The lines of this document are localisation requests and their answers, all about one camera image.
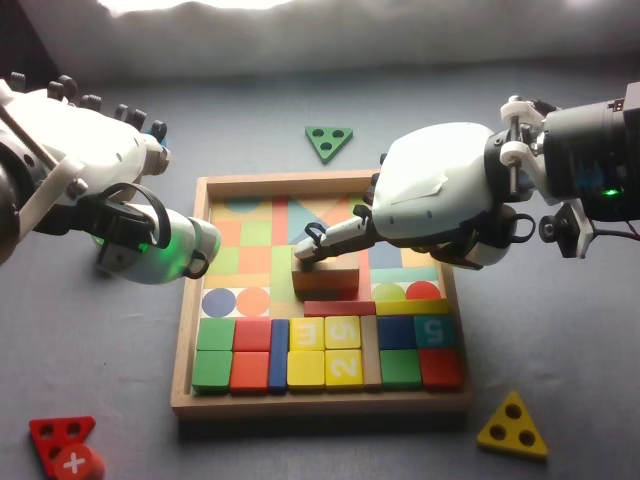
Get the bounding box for white backdrop sheet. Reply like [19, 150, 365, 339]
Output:
[0, 0, 640, 84]

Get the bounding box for green triangle with three holes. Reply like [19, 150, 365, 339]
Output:
[304, 126, 354, 166]

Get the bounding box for yellow triangle with three holes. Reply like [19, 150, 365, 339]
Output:
[476, 389, 550, 461]

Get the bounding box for plain wooden block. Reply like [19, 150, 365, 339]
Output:
[291, 247, 362, 304]

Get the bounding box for wooden tray with colour print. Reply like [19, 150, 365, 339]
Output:
[169, 169, 475, 420]

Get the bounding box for red triangle with three holes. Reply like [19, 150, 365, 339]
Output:
[28, 415, 97, 480]

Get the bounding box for grey table cloth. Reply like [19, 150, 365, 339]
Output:
[0, 59, 640, 480]

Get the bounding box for red cylinder with white plus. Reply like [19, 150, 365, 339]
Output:
[53, 444, 106, 480]

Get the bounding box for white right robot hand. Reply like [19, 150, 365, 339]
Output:
[293, 121, 521, 272]

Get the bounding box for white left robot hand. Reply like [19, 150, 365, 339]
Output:
[0, 72, 223, 287]

